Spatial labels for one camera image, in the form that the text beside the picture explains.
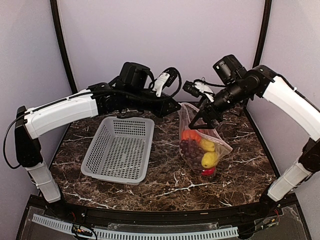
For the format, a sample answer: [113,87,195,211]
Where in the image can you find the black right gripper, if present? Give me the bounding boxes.
[188,78,251,129]

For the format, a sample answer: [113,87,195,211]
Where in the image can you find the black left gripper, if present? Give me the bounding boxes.
[125,87,182,118]

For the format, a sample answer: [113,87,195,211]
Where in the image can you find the orange toy fruit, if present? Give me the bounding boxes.
[181,129,202,143]

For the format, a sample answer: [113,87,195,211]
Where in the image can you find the large yellow toy fruit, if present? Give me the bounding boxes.
[199,138,216,152]

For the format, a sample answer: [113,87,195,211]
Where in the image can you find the clear pink-dotted zip bag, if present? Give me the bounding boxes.
[178,102,233,177]

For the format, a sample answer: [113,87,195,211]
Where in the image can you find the dark red toy grapes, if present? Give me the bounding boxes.
[179,139,205,175]

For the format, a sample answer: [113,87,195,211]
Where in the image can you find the small yellow toy fruit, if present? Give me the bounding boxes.
[201,152,219,169]

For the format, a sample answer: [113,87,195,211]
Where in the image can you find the red toy bell pepper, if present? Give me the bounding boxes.
[201,167,216,176]

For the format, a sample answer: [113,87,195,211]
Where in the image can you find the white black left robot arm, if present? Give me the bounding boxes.
[13,62,182,218]

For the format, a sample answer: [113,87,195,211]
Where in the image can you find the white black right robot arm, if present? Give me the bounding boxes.
[183,65,320,217]

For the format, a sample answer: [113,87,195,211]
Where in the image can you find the white perforated plastic basket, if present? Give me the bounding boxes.
[80,116,155,186]

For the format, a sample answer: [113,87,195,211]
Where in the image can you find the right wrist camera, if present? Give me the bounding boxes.
[182,80,215,102]

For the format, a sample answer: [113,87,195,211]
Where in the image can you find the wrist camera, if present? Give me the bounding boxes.
[149,67,182,98]
[182,80,215,102]

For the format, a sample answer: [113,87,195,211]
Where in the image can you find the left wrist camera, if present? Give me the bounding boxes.
[149,67,182,98]

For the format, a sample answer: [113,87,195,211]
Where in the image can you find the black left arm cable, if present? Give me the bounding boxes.
[2,118,23,170]

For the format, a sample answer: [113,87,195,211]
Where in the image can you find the black vertical frame post left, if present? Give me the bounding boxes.
[49,0,78,94]

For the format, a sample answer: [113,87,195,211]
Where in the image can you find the black vertical frame post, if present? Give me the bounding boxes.
[49,0,78,94]
[252,0,272,68]

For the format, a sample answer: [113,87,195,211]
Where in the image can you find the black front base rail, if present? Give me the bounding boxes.
[15,193,313,240]

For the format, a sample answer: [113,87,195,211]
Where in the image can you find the black vertical frame post right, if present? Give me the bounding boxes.
[252,0,272,68]

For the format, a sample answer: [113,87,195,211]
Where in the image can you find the white slotted cable duct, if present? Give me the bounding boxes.
[32,214,239,240]

